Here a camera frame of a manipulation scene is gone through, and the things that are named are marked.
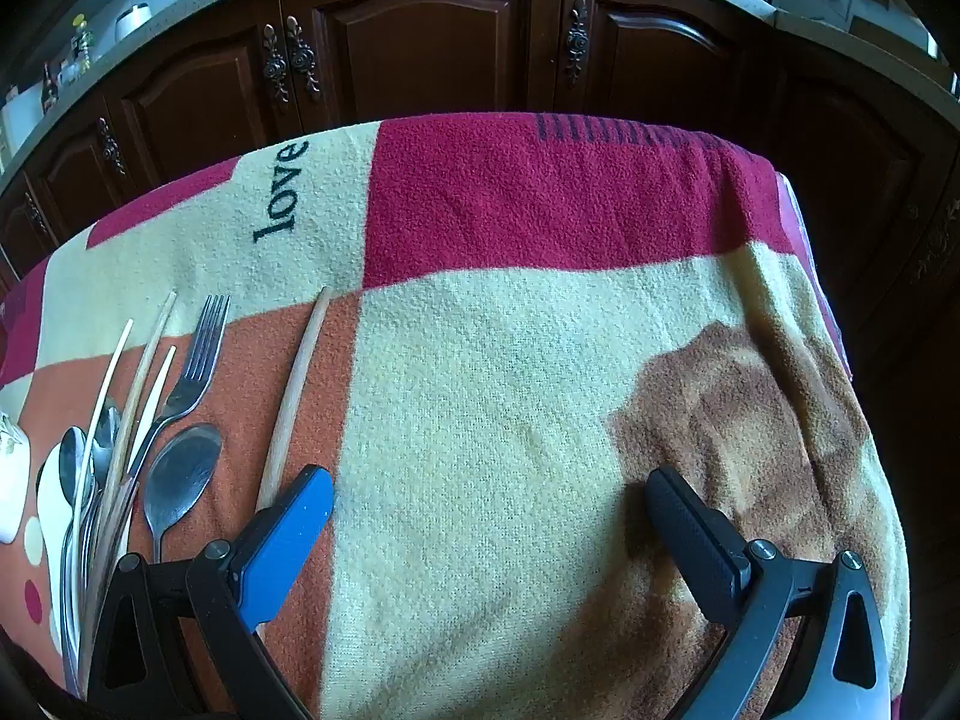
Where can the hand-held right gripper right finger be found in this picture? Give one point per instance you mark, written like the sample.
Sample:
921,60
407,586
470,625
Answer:
694,536

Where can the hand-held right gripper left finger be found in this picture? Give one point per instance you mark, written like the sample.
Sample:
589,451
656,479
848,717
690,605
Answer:
289,540

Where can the large metal spoon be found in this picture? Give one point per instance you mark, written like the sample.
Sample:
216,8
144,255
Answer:
184,472

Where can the metal fork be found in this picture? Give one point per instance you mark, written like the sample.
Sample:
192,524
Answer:
196,360

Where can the printed patchwork blanket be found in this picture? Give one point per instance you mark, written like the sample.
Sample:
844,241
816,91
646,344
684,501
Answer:
525,390

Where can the dark red label bottle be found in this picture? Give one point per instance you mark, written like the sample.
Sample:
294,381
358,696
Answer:
49,90

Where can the brown wooden base cabinets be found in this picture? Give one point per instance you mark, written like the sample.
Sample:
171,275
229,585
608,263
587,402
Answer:
420,45

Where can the yellow cap oil bottle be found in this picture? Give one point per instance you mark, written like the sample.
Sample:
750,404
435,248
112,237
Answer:
81,41

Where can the white lidded jar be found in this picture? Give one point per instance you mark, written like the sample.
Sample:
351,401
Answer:
133,22

